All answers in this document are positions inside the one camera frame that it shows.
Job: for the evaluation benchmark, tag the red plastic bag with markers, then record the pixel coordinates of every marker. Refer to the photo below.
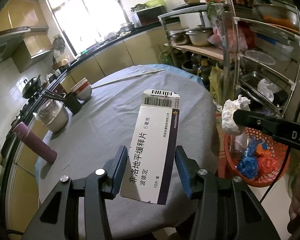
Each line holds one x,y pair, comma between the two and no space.
267,164

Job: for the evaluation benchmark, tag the white plastic bag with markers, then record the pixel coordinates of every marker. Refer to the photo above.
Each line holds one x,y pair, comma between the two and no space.
268,89

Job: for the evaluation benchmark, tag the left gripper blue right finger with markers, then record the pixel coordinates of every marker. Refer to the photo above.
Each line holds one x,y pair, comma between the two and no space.
187,170

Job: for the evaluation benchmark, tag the microwave oven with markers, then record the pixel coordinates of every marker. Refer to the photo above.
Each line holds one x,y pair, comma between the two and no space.
149,15

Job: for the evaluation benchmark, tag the black chopstick holder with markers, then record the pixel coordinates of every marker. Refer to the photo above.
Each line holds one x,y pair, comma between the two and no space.
72,103

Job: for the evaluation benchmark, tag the stacked red white bowls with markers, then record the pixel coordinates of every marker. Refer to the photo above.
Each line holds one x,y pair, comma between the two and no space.
82,90

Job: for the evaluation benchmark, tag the range hood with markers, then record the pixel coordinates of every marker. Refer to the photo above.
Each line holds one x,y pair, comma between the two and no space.
11,38

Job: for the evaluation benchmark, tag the blue plastic bag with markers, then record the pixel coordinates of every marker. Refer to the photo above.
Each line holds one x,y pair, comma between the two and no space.
248,166

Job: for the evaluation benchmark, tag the red plastic basket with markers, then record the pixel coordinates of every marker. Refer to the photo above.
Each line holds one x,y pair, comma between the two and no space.
234,147

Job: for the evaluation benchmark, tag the black wok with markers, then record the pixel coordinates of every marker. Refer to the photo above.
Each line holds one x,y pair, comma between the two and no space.
31,86

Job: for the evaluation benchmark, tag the metal kitchen rack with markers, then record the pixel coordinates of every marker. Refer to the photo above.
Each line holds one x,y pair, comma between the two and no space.
252,40

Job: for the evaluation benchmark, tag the steel pot on shelf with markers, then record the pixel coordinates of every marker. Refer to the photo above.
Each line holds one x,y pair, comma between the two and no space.
199,36

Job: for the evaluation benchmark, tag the white medicine box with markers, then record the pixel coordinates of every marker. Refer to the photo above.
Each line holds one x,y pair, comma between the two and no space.
151,154

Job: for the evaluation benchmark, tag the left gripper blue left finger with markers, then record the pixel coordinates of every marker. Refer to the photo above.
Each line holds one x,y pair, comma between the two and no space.
115,169

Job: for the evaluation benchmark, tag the purple thermos bottle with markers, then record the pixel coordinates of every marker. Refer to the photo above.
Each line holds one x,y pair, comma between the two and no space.
34,143

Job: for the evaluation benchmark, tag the green basin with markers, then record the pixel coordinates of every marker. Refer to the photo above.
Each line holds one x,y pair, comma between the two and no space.
155,3

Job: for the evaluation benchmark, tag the grey tablecloth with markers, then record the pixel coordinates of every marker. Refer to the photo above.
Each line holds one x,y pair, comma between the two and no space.
107,121

